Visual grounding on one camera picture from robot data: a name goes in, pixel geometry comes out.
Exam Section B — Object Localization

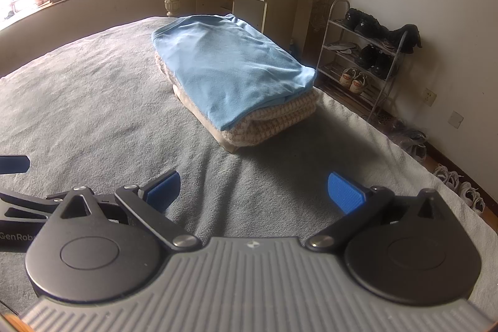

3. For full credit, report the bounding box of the black boot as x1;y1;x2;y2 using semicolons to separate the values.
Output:
383;24;423;54

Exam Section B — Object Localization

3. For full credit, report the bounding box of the cream desk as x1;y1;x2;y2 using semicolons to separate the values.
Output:
189;0;317;56

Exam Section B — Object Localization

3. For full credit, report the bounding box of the grey insole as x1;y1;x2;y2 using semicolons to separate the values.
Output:
325;40;360;54

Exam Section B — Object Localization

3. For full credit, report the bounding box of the black shoe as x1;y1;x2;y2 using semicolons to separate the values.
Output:
344;8;370;31
356;44;380;70
356;12;390;40
369;51;394;79

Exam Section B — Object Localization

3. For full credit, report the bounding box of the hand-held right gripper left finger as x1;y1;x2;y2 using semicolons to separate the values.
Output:
58;171;203;254

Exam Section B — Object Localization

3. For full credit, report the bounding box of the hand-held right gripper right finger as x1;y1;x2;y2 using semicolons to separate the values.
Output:
305;172;448;252

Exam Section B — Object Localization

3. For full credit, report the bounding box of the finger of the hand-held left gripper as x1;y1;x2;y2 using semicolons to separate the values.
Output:
0;190;74;220
0;156;31;174

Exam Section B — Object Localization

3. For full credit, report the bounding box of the light blue t-shirt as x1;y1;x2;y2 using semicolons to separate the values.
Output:
151;14;317;131

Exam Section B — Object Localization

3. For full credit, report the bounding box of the metal shoe rack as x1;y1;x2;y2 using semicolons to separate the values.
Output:
315;0;413;123

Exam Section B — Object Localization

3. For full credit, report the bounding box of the white sneaker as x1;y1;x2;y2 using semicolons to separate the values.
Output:
349;72;369;94
458;182;487;217
433;163;464;193
338;68;358;87

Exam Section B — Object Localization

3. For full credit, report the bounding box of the grey sneaker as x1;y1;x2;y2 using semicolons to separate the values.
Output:
389;119;426;144
401;141;429;162

